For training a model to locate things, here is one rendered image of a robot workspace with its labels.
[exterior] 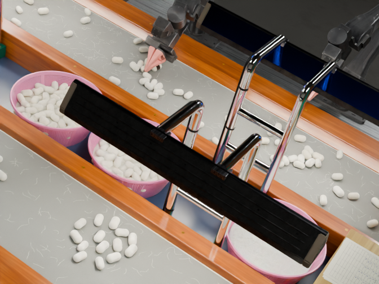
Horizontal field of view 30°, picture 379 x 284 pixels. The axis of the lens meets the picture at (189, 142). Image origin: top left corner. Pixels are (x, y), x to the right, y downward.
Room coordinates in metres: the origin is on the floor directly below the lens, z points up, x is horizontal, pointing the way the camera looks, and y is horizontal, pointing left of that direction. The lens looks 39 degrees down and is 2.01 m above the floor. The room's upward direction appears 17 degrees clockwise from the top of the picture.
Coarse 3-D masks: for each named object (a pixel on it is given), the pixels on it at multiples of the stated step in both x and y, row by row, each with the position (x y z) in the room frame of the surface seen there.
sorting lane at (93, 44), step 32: (64, 0) 2.14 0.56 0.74; (32, 32) 1.89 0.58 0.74; (96, 32) 2.00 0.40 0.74; (128, 32) 2.06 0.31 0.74; (96, 64) 1.82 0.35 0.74; (128, 64) 1.87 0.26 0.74; (160, 96) 1.76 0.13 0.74; (192, 96) 1.81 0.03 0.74; (224, 96) 1.86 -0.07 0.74; (256, 128) 1.74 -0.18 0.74; (352, 160) 1.73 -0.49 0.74; (320, 192) 1.54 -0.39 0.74; (352, 192) 1.58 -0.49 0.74; (352, 224) 1.44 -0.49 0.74
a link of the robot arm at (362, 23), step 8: (376, 8) 2.08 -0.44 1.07; (360, 16) 2.02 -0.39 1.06; (368, 16) 2.03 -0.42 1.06; (376, 16) 2.04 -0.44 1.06; (352, 24) 1.98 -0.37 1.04; (360, 24) 1.99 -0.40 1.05; (368, 24) 1.99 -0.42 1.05; (376, 24) 2.02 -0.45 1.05; (352, 32) 1.96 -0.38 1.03; (360, 32) 1.95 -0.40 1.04; (368, 32) 1.97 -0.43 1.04; (360, 40) 1.95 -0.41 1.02
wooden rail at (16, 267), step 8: (0, 248) 1.00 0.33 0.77; (0, 256) 0.98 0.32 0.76; (8, 256) 0.99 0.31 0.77; (0, 264) 0.96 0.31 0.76; (8, 264) 0.97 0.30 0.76; (16, 264) 0.97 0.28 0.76; (24, 264) 0.98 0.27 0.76; (0, 272) 0.94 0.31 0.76; (8, 272) 0.95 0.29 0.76; (16, 272) 0.95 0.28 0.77; (24, 272) 0.96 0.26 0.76; (32, 272) 0.96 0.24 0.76; (0, 280) 0.92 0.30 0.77; (8, 280) 0.93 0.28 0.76; (16, 280) 0.93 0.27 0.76; (24, 280) 0.94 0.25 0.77; (32, 280) 0.94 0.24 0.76; (40, 280) 0.95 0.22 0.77; (48, 280) 0.96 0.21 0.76
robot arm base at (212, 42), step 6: (198, 18) 2.28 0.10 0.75; (192, 24) 2.27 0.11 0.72; (186, 30) 2.28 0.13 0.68; (192, 30) 2.27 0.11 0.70; (198, 30) 2.27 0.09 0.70; (192, 36) 2.26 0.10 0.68; (198, 36) 2.27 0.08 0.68; (204, 36) 2.28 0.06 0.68; (210, 36) 2.30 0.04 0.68; (204, 42) 2.25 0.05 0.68; (210, 42) 2.25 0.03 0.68; (216, 42) 2.26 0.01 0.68
